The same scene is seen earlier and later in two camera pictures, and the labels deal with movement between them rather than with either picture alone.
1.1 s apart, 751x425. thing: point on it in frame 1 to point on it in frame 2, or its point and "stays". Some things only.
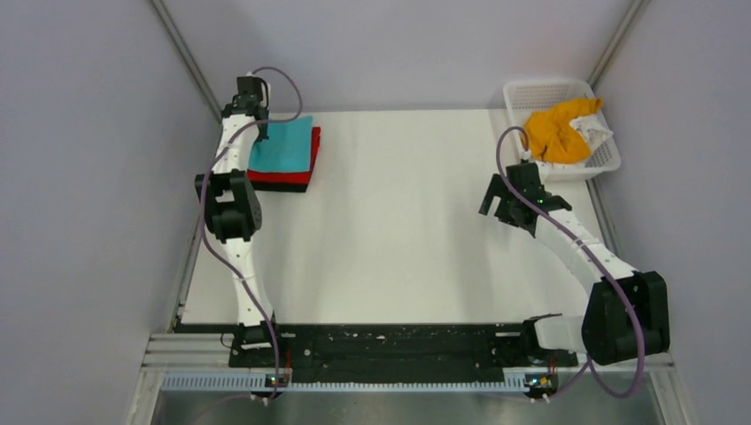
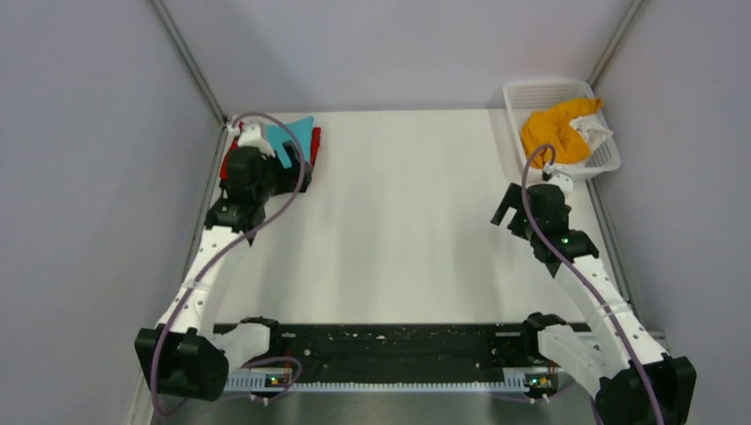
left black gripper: (262, 134) to (294, 158)
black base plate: (465, 346) stays
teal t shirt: (288, 149) stays
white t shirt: (592, 128) stays
